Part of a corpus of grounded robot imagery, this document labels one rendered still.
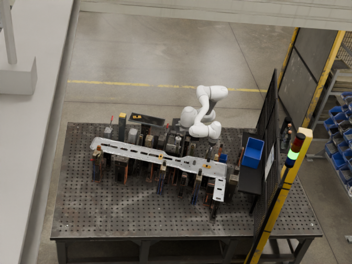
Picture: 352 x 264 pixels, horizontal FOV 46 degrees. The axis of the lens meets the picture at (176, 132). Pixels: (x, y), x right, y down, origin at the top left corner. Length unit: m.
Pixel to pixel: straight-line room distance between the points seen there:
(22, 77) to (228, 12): 0.89
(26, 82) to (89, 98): 6.01
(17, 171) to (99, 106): 5.95
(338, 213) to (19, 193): 5.37
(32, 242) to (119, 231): 3.39
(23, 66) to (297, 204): 4.12
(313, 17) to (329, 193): 4.59
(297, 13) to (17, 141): 1.08
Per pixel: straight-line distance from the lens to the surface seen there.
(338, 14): 1.48
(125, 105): 6.46
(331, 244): 5.32
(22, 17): 0.78
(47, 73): 0.62
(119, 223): 3.94
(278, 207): 3.70
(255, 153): 4.39
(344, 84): 6.09
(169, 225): 3.97
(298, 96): 6.40
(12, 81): 0.57
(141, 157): 4.12
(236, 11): 1.36
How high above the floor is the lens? 3.82
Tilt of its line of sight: 39 degrees down
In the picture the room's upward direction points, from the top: 9 degrees clockwise
